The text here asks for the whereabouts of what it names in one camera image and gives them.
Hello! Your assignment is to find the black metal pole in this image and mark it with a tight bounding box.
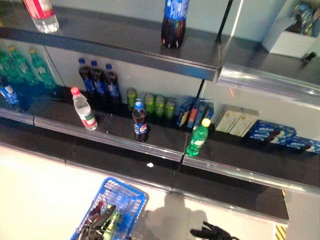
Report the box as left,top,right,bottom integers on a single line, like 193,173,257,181
216,0,235,38

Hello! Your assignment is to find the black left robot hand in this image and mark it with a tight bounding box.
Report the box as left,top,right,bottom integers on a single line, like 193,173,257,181
79,204,118,240

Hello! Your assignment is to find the green Sprite bottle yellow cap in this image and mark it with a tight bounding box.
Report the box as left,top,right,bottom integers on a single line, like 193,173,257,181
102,204,123,240
0,44,12,85
7,45,32,86
184,117,212,158
27,47,58,90

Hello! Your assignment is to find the blue and red box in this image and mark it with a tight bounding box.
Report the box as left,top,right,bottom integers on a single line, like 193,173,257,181
187,104,208,130

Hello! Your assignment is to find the clear plastic price rail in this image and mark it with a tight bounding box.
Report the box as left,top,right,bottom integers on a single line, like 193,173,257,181
0,107,36,127
216,62,320,97
32,116,185,162
181,154,320,193

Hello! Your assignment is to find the blue plastic shopping basket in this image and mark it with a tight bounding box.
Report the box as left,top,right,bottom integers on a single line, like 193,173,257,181
69,176,149,240

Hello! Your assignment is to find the beige carton box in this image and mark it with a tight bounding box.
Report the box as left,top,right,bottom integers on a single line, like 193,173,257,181
214,106,245,133
228,111,260,138

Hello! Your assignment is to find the blue box yellow picture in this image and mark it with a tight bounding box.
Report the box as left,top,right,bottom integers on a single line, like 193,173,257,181
176,101,197,128

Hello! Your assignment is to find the small water bottle red cap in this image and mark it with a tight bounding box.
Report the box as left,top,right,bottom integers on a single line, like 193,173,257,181
70,86,99,132

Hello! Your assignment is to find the large water bottle red label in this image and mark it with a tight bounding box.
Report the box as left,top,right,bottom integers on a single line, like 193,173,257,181
23,0,60,34

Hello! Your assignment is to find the black base shelf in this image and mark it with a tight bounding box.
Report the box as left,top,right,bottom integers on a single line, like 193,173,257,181
0,117,290,222

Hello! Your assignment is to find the white display box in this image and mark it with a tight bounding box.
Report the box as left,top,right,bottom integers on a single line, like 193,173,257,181
261,0,320,59

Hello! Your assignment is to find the blue snack box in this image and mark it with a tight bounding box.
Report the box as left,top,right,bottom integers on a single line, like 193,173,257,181
201,102,215,121

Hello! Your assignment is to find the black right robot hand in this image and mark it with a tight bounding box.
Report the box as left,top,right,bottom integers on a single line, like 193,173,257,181
189,221,235,240

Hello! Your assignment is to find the large Pepsi bottle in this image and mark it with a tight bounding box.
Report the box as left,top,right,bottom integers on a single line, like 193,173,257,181
160,0,190,49

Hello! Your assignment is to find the yellow black hazard tape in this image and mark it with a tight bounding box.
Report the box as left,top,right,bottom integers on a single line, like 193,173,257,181
275,224,288,240

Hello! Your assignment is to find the blue Oreo box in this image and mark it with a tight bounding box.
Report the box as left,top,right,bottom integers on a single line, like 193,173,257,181
245,119,298,145
284,135,320,154

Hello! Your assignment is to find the black shelf board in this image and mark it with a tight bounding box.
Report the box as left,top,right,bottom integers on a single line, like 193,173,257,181
183,124,320,186
217,32,320,83
0,84,58,121
0,4,221,81
33,86,198,157

